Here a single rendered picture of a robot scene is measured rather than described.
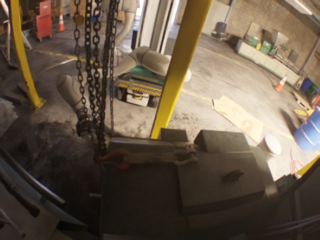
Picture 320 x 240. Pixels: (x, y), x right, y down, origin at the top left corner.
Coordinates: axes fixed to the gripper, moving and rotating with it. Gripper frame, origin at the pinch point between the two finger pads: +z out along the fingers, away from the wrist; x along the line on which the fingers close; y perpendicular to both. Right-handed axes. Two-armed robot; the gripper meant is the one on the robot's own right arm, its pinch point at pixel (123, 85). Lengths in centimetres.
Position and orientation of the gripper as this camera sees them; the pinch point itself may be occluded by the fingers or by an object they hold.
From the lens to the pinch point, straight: 159.9
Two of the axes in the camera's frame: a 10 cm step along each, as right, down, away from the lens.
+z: -2.1, 6.7, 7.1
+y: 1.5, -7.0, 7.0
